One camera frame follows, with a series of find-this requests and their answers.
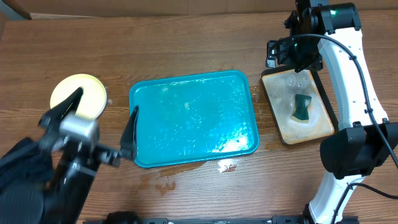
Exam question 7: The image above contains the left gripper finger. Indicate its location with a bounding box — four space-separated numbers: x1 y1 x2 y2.
38 87 83 128
120 106 139 161

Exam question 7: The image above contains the black tray with soapy water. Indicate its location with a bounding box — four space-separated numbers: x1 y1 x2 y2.
261 66 338 145

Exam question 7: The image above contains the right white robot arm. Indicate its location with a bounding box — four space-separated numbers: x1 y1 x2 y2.
261 1 397 223

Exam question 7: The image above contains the dark crumpled cloth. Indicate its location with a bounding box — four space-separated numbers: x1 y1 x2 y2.
1 137 55 193

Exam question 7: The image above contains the teal plastic serving tray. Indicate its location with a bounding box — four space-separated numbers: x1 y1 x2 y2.
129 70 260 168

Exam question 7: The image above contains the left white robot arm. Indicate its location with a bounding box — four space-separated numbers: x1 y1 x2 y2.
1 87 139 223

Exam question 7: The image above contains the cardboard panel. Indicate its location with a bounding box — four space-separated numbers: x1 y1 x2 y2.
6 0 398 18

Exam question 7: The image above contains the yellow plate with crumbs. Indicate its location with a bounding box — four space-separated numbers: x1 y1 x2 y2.
50 73 108 119

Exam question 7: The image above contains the green and yellow sponge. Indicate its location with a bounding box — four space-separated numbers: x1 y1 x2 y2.
291 94 312 123

